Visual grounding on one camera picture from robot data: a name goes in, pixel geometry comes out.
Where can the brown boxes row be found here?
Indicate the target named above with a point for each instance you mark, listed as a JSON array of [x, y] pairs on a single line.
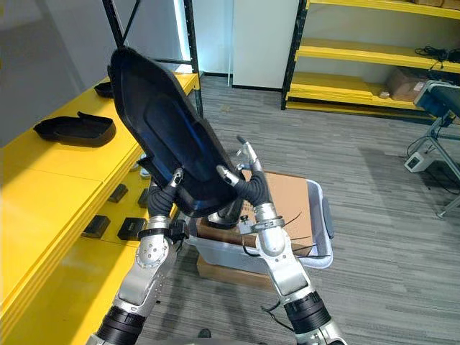
[[431, 3]]

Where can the white cabinet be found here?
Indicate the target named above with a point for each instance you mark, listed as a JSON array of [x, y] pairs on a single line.
[[266, 43]]

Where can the robot dark foot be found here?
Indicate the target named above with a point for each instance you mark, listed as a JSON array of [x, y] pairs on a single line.
[[205, 333]]

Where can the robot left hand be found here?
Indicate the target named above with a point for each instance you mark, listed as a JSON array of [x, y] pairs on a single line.
[[161, 201]]

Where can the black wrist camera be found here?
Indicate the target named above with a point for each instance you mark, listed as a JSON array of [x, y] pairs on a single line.
[[178, 230]]

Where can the brown cardboard box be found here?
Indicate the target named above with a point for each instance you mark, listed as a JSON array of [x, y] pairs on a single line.
[[404, 86]]

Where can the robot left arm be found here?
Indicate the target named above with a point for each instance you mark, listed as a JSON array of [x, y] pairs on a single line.
[[151, 251]]

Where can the large black plastic housing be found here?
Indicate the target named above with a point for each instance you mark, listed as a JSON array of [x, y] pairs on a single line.
[[161, 118]]

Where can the cardboard sheet inside bin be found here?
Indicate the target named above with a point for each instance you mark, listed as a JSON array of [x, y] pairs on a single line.
[[287, 201]]

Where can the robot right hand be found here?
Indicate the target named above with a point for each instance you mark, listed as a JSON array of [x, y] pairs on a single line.
[[257, 192]]

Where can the grey plastic bin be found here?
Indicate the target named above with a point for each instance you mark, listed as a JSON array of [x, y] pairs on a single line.
[[230, 255]]

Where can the white power box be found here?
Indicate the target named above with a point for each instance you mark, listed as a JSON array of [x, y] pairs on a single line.
[[415, 161]]

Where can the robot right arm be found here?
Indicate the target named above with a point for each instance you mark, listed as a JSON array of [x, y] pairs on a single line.
[[276, 248]]

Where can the yellow shelf unit black posts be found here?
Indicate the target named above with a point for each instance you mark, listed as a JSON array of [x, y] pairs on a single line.
[[54, 172]]

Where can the flat cardboard sheet under bin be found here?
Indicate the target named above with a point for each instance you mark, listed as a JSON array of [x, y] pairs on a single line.
[[223, 275]]

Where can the small black box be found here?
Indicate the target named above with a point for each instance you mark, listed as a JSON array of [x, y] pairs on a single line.
[[143, 198], [131, 229], [95, 226], [118, 193]]

